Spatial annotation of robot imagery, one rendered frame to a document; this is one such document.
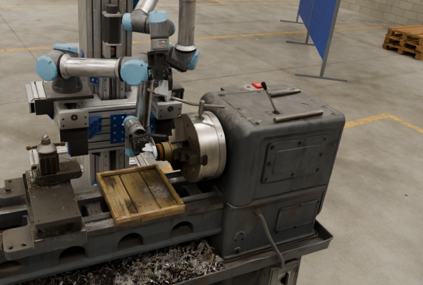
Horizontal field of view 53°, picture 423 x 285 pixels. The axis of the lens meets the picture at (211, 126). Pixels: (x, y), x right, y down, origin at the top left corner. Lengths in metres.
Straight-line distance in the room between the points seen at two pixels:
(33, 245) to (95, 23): 1.20
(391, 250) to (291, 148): 1.70
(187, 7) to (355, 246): 2.12
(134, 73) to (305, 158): 0.88
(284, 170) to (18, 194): 1.16
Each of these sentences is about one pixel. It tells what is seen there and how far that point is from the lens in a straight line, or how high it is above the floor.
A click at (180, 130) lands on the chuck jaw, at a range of 1.91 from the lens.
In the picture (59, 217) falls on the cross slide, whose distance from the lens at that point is 1.70.
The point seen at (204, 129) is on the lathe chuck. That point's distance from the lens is 1.81.
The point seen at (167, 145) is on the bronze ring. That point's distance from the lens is 1.85.
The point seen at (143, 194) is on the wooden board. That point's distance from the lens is 1.94.
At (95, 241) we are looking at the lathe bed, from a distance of 1.85.
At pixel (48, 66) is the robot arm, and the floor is 1.35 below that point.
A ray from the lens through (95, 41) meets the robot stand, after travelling 2.39.
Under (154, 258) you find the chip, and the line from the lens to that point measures 2.11.
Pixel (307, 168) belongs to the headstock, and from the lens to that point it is 2.09.
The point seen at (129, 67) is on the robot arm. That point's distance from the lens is 1.89.
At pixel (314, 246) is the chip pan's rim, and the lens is 2.32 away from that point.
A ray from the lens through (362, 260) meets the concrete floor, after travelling 3.27.
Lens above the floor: 2.02
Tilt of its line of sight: 26 degrees down
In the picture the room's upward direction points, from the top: 7 degrees clockwise
